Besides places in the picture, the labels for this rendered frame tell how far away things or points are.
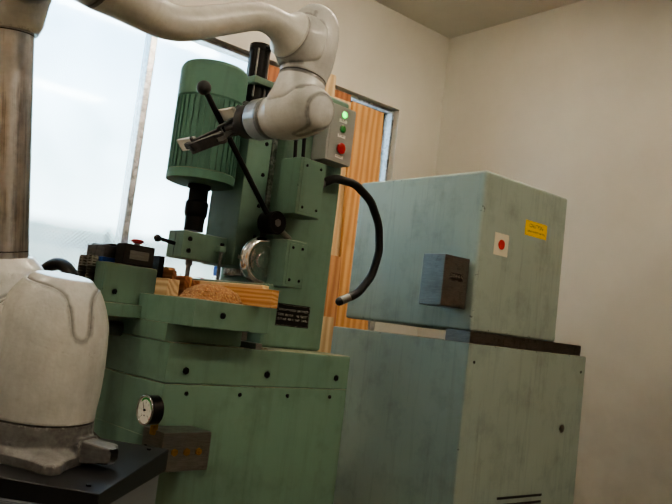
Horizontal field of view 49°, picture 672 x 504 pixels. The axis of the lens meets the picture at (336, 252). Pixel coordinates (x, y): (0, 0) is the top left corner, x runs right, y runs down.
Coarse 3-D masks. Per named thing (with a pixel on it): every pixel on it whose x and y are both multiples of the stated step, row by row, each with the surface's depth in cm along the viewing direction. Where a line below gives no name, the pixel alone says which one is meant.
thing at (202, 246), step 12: (180, 240) 186; (192, 240) 187; (204, 240) 189; (216, 240) 192; (168, 252) 189; (180, 252) 185; (192, 252) 187; (204, 252) 190; (216, 252) 192; (216, 264) 196
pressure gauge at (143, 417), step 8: (144, 400) 154; (152, 400) 152; (160, 400) 153; (136, 408) 155; (144, 408) 153; (152, 408) 151; (160, 408) 152; (144, 416) 153; (152, 416) 151; (160, 416) 152; (144, 424) 152; (152, 424) 152; (152, 432) 153
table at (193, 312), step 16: (112, 304) 166; (128, 304) 169; (144, 304) 171; (160, 304) 166; (176, 304) 162; (192, 304) 158; (208, 304) 159; (224, 304) 162; (240, 304) 166; (160, 320) 165; (176, 320) 161; (192, 320) 157; (208, 320) 159; (224, 320) 162; (240, 320) 165; (256, 320) 169
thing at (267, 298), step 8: (232, 288) 174; (240, 288) 172; (248, 288) 170; (240, 296) 172; (248, 296) 169; (256, 296) 167; (264, 296) 165; (272, 296) 164; (248, 304) 169; (256, 304) 167; (264, 304) 165; (272, 304) 164
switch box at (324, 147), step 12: (336, 108) 203; (336, 120) 203; (348, 120) 206; (324, 132) 202; (336, 132) 203; (348, 132) 206; (312, 144) 205; (324, 144) 201; (336, 144) 203; (348, 144) 206; (312, 156) 204; (324, 156) 201; (348, 156) 206
